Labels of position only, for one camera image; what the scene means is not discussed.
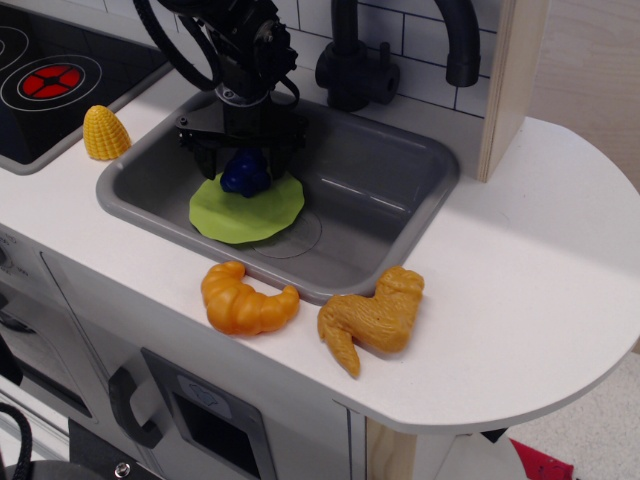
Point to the black toy stovetop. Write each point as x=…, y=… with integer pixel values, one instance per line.
x=52, y=72

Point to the green toy plate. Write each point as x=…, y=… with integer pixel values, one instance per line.
x=233, y=219

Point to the orange toy croissant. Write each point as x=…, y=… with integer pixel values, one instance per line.
x=236, y=308

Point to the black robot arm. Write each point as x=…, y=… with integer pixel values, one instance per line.
x=250, y=57

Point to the black oven door handle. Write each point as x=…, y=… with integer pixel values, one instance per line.
x=121, y=389

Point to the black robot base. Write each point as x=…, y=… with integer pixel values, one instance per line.
x=56, y=454

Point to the yellow toy corn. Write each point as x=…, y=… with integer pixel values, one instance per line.
x=105, y=137

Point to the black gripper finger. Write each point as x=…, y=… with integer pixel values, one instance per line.
x=279, y=159
x=206, y=161

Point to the black toy faucet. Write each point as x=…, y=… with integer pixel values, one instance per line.
x=434, y=59

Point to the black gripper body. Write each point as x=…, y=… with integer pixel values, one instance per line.
x=218, y=125

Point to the wooden side post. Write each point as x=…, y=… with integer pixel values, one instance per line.
x=520, y=33

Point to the red cloth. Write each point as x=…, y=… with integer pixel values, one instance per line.
x=541, y=466

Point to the toy fried chicken wing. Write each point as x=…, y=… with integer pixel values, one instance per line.
x=384, y=321

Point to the blue toy blueberries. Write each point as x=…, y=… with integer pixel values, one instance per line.
x=246, y=173

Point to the grey toy sink basin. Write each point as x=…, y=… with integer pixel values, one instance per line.
x=368, y=192

